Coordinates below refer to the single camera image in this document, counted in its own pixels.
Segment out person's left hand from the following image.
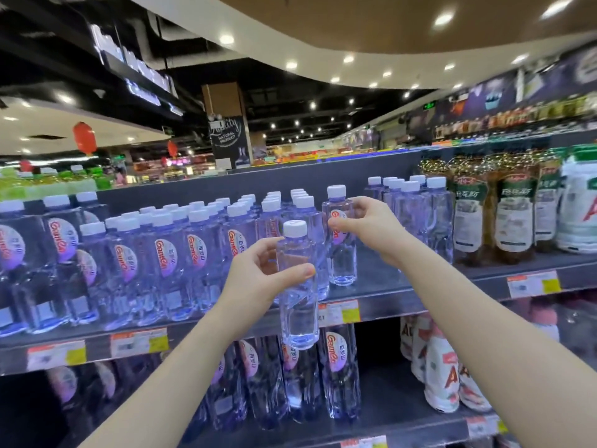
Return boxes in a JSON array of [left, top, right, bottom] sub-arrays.
[[219, 236, 317, 327]]

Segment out person's right hand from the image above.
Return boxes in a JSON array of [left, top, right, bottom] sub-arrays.
[[328, 195, 412, 266]]

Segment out small clear water bottle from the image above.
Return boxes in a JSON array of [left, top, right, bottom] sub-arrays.
[[275, 220, 320, 350], [322, 184, 359, 287]]

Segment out group of small water bottles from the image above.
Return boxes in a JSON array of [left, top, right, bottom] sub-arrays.
[[76, 189, 330, 332]]

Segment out dark grey metal shelf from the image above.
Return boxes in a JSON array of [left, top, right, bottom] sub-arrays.
[[0, 130, 597, 448]]

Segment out person's left forearm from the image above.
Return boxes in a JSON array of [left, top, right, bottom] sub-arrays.
[[79, 298, 262, 448]]

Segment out person's right forearm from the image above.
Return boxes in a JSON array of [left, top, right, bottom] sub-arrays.
[[396, 240, 597, 448]]

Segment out group of large water bottles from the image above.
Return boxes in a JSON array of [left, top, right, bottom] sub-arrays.
[[46, 324, 363, 432], [366, 174, 456, 266]]

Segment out large clear water bottle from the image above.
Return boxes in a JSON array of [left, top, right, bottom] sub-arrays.
[[0, 200, 71, 337], [40, 194, 101, 325], [74, 190, 111, 225]]

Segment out white yellow price tag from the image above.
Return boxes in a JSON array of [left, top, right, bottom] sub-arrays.
[[340, 435, 388, 448], [110, 327, 170, 359], [26, 340, 87, 371], [318, 299, 361, 326], [466, 414, 509, 438], [507, 271, 562, 299]]

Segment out distant store displays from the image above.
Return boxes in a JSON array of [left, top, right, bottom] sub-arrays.
[[111, 134, 411, 175]]

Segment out group of amber liquid bottles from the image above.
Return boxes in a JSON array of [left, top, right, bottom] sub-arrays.
[[417, 151, 565, 266]]

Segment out black chalkboard sign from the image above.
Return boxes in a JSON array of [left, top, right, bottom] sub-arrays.
[[208, 115, 252, 171]]

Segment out group of white pink bottles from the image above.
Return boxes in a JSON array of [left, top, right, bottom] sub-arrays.
[[400, 298, 560, 414]]

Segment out brown square pillar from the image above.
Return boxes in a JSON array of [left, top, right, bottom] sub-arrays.
[[201, 82, 254, 171]]

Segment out group of recessed ceiling lights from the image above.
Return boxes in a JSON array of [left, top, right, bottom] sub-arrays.
[[0, 0, 575, 154]]

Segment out group of maroon label bottles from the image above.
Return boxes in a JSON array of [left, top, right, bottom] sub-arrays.
[[559, 293, 597, 369]]

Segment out medium red paper lantern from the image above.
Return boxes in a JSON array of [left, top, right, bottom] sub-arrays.
[[72, 121, 98, 157]]

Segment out row of yellow green bottles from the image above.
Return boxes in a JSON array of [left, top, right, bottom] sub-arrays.
[[0, 165, 115, 201]]

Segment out illuminated store sign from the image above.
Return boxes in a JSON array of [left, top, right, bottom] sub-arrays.
[[91, 24, 185, 117]]

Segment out purple wall mural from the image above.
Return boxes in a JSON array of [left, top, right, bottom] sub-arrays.
[[405, 41, 597, 131]]

